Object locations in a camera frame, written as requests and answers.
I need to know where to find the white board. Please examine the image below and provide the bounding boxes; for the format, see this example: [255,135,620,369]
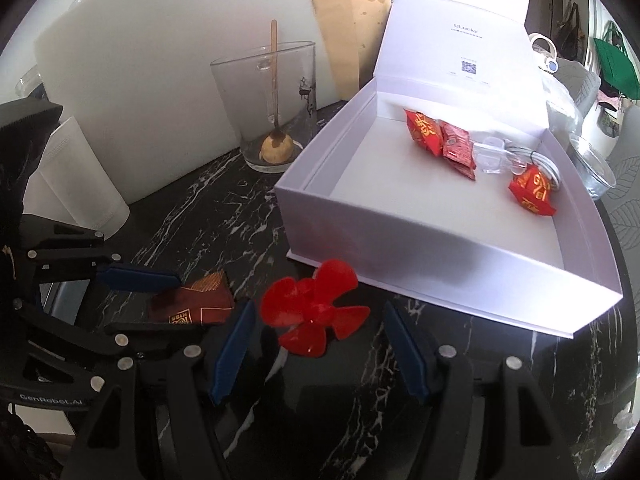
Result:
[32,0,328,207]

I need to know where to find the clear plastic case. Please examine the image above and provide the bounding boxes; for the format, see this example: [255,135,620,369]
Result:
[474,135,517,174]

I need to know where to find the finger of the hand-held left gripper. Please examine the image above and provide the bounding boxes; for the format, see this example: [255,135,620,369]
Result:
[22,215,183,293]
[14,299,223,361]

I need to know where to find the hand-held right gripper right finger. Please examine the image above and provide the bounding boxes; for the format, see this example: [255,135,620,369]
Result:
[384,301,586,480]

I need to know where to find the clear plastic bag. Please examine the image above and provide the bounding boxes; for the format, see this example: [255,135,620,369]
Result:
[542,72,584,137]

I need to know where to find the white kettle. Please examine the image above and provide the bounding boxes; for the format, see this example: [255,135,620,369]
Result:
[527,32,562,74]

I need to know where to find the brown food ball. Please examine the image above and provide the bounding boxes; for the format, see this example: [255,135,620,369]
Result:
[260,131,296,166]

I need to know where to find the frosted plastic cup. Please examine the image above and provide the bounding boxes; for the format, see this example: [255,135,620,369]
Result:
[22,116,131,237]

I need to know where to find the red plastic fan blade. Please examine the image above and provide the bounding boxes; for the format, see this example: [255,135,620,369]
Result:
[260,259,372,360]

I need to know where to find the metal bowl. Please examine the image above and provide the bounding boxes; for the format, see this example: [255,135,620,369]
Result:
[567,134,617,202]

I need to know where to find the wooden stick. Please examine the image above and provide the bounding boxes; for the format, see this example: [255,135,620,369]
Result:
[270,20,282,137]

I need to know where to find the green tote bag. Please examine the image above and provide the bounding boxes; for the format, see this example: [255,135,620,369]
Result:
[592,22,640,102]

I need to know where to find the hanging dark bags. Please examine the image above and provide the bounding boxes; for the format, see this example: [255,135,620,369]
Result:
[555,2,584,61]

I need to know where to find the dark red snack packet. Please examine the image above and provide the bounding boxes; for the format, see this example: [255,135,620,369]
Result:
[149,270,236,326]

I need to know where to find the glass cup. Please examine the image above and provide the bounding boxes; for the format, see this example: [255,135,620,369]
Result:
[210,41,318,175]

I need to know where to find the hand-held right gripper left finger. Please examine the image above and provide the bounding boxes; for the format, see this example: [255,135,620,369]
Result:
[60,300,257,480]

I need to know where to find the white gift box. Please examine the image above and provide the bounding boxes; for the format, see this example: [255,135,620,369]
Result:
[274,0,625,338]

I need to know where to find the white cable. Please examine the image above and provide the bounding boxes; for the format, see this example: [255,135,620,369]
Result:
[505,142,562,192]

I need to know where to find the grey leaf-pattern chair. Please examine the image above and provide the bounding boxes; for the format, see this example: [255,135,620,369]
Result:
[597,155,640,263]

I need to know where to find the kraft paper bag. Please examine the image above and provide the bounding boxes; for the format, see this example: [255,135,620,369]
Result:
[310,0,396,104]

